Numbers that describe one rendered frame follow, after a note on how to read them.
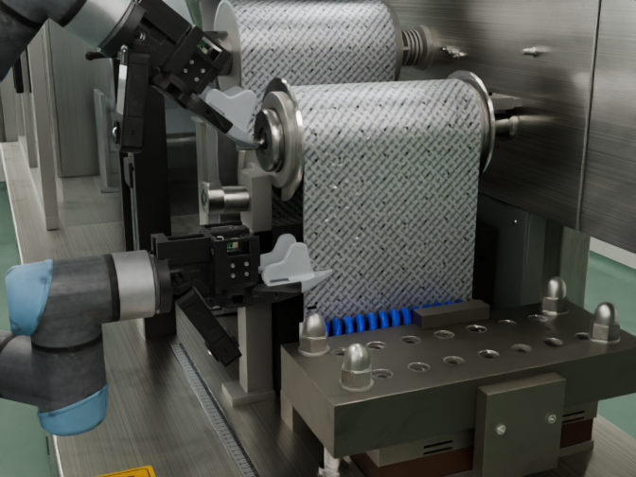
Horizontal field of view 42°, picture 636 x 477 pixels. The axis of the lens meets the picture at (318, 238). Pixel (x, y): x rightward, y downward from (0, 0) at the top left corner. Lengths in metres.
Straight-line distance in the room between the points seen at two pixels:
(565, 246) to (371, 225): 0.44
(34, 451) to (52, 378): 1.97
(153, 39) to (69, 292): 0.29
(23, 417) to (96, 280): 2.23
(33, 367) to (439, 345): 0.45
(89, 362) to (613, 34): 0.68
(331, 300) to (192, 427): 0.24
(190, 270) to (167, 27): 0.27
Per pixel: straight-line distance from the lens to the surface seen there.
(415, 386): 0.88
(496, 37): 1.18
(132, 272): 0.90
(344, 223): 0.99
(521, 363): 0.95
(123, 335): 1.35
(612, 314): 1.02
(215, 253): 0.91
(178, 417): 1.10
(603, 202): 1.02
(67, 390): 0.94
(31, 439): 2.97
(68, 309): 0.90
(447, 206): 1.05
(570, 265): 1.37
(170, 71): 0.95
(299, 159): 0.94
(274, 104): 0.99
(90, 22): 0.93
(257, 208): 1.03
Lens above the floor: 1.42
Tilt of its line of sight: 17 degrees down
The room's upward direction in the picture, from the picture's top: straight up
